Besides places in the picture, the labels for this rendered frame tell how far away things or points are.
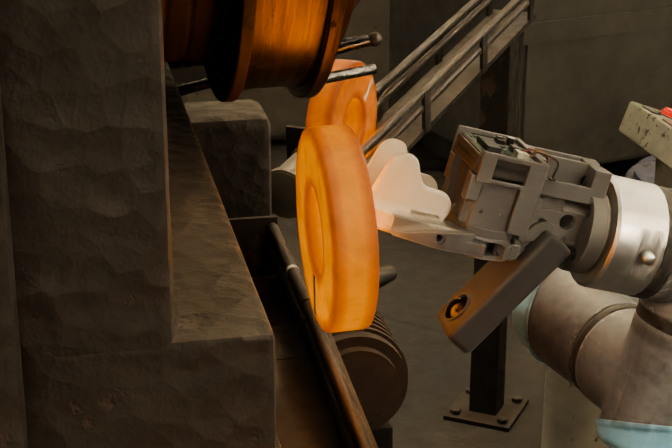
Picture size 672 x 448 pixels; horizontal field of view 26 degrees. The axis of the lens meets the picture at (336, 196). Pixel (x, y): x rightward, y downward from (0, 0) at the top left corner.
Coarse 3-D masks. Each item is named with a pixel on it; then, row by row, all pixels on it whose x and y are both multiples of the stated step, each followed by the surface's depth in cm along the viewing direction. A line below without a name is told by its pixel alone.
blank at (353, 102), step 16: (336, 64) 175; (352, 64) 175; (352, 80) 175; (368, 80) 180; (320, 96) 172; (336, 96) 171; (352, 96) 176; (368, 96) 181; (320, 112) 171; (336, 112) 172; (352, 112) 181; (368, 112) 182; (352, 128) 181; (368, 128) 182
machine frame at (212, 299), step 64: (0, 0) 71; (64, 0) 72; (128, 0) 72; (0, 64) 72; (64, 64) 73; (128, 64) 73; (0, 128) 71; (64, 128) 74; (128, 128) 75; (192, 128) 118; (0, 192) 71; (64, 192) 75; (128, 192) 76; (192, 192) 102; (0, 256) 72; (64, 256) 76; (128, 256) 77; (192, 256) 91; (0, 320) 73; (64, 320) 77; (128, 320) 78; (192, 320) 81; (256, 320) 81; (0, 384) 74; (64, 384) 78; (128, 384) 79; (192, 384) 80; (256, 384) 81
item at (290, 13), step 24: (264, 0) 103; (288, 0) 104; (312, 0) 104; (336, 0) 103; (264, 24) 105; (288, 24) 106; (312, 24) 106; (336, 24) 105; (264, 48) 108; (288, 48) 108; (312, 48) 109; (336, 48) 107; (264, 72) 112; (288, 72) 113; (312, 72) 113; (312, 96) 118
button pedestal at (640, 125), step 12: (636, 108) 218; (624, 120) 221; (636, 120) 217; (648, 120) 214; (660, 120) 211; (624, 132) 220; (636, 132) 216; (648, 132) 213; (660, 132) 209; (648, 144) 212; (660, 144) 208; (660, 156) 207; (660, 168) 215; (660, 180) 216
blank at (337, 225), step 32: (320, 128) 107; (320, 160) 103; (352, 160) 103; (320, 192) 104; (352, 192) 102; (320, 224) 112; (352, 224) 101; (320, 256) 111; (352, 256) 101; (320, 288) 108; (352, 288) 102; (320, 320) 109; (352, 320) 105
